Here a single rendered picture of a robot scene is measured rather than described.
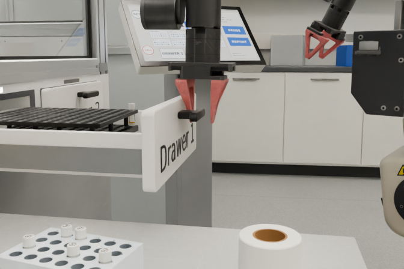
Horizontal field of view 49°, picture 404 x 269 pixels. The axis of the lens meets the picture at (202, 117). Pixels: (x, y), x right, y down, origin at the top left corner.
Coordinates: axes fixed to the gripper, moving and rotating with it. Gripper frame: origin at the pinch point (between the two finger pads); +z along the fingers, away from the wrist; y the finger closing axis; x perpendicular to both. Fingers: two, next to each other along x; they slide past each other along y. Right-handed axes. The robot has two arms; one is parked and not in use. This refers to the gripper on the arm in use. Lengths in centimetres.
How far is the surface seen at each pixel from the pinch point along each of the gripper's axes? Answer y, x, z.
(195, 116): -0.2, 6.7, -1.1
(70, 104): 35.2, -23.4, 1.5
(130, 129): 12.9, -1.2, 2.8
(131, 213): 68, -160, 80
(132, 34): 39, -80, -17
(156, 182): 3.0, 17.1, 6.4
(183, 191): 24, -94, 43
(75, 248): 7.0, 32.7, 8.9
